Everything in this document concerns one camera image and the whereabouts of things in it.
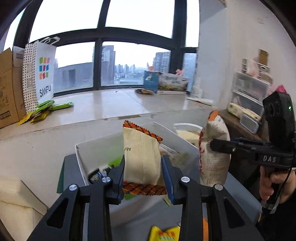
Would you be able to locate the pink box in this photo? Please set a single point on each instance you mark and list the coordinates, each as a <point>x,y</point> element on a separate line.
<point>274,88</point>

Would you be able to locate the blue gift bag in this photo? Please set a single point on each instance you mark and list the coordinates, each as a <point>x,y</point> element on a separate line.
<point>151,81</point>

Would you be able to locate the yellow sunflower seed packet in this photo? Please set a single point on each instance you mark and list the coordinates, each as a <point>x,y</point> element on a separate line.
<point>170,234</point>

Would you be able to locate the brown cardboard box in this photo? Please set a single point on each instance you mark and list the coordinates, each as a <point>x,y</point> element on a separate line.
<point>12,107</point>

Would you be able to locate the white brown snack bag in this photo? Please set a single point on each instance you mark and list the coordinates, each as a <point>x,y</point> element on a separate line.
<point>213,166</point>

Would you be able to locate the green yellow packets pile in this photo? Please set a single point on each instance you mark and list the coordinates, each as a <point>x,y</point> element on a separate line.
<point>43,110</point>

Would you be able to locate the small white speaker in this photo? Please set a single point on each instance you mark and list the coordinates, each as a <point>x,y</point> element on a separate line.
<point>249,123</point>

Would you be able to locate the orange snack packet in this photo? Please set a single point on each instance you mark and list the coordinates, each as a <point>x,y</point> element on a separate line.
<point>205,230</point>

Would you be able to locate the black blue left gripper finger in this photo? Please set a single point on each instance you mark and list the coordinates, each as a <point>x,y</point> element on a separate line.
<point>65,219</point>

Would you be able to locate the wooden side shelf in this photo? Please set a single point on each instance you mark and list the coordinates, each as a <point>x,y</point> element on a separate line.
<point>236,130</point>

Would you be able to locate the white SANFU paper bag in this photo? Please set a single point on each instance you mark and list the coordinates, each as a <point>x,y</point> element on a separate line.
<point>38,72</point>

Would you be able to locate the beige orange-trim snack packet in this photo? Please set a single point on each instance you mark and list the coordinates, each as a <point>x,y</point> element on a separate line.
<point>143,170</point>

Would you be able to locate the black snack packet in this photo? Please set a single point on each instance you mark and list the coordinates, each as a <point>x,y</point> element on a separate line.
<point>98,174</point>

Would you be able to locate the cream sofa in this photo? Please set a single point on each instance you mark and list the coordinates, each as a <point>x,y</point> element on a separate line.
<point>21,209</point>

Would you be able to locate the person's right hand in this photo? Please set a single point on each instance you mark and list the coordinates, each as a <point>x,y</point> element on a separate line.
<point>265,189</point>

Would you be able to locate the white storage box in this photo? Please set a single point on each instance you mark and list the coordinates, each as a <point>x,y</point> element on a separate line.
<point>97,153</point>

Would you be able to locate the long biscuit packet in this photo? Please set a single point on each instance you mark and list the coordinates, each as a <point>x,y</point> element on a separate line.
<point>177,159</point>

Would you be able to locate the white lotion bottle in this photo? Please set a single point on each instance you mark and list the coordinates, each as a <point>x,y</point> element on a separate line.
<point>196,91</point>

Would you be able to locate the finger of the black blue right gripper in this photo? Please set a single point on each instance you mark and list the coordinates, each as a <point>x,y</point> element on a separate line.
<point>226,219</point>

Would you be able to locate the clear plastic drawer unit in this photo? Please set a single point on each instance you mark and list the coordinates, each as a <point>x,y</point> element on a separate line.
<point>249,92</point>

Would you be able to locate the green white snack packet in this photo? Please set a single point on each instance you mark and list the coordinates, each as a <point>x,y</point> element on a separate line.
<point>115,163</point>

